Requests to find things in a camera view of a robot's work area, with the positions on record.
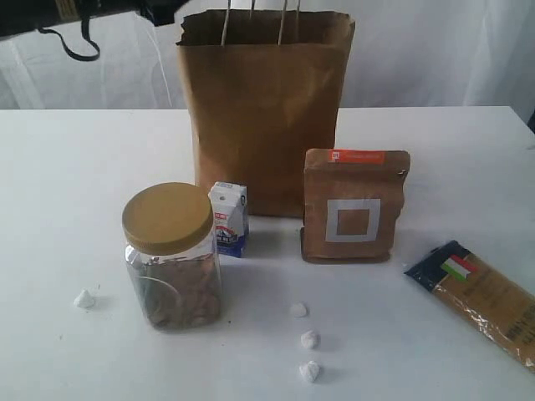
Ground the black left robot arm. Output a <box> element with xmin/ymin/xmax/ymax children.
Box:
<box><xmin>1</xmin><ymin>0</ymin><xmax>189</xmax><ymax>38</ymax></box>

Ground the brown paper shopping bag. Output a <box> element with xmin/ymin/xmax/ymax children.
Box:
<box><xmin>177</xmin><ymin>9</ymin><xmax>355</xmax><ymax>217</ymax></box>

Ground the small blue white milk carton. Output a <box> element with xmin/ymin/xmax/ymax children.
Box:
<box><xmin>209</xmin><ymin>181</ymin><xmax>249</xmax><ymax>257</ymax></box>

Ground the brown kraft pouch orange label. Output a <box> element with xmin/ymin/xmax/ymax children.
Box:
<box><xmin>301</xmin><ymin>149</ymin><xmax>410</xmax><ymax>264</ymax></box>

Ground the nut jar with gold lid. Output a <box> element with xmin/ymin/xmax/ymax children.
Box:
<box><xmin>122</xmin><ymin>182</ymin><xmax>222</xmax><ymax>331</ymax></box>

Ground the white paper wad upper centre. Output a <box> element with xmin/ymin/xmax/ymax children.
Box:
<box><xmin>289</xmin><ymin>302</ymin><xmax>308</xmax><ymax>318</ymax></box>

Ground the white paper wad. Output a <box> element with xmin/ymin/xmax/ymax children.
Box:
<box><xmin>300</xmin><ymin>330</ymin><xmax>320</xmax><ymax>349</ymax></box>
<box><xmin>73</xmin><ymin>289</ymin><xmax>96</xmax><ymax>310</ymax></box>
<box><xmin>289</xmin><ymin>302</ymin><xmax>308</xmax><ymax>318</ymax></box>
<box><xmin>298</xmin><ymin>360</ymin><xmax>322</xmax><ymax>383</ymax></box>

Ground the white paper wad middle centre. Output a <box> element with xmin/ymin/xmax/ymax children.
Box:
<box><xmin>300</xmin><ymin>330</ymin><xmax>320</xmax><ymax>349</ymax></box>

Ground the white paper wad lower centre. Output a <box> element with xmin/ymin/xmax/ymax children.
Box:
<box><xmin>298</xmin><ymin>360</ymin><xmax>322</xmax><ymax>383</ymax></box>

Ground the white backdrop curtain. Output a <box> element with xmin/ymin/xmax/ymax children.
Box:
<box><xmin>1</xmin><ymin>1</ymin><xmax>534</xmax><ymax>119</ymax></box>

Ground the white paper wad far left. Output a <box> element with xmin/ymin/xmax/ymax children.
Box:
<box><xmin>73</xmin><ymin>289</ymin><xmax>96</xmax><ymax>310</ymax></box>

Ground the spaghetti packet with Italian flag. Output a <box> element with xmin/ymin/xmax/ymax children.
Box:
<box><xmin>405</xmin><ymin>241</ymin><xmax>534</xmax><ymax>372</ymax></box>

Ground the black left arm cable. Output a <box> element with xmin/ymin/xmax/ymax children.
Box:
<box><xmin>39</xmin><ymin>14</ymin><xmax>101</xmax><ymax>62</ymax></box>

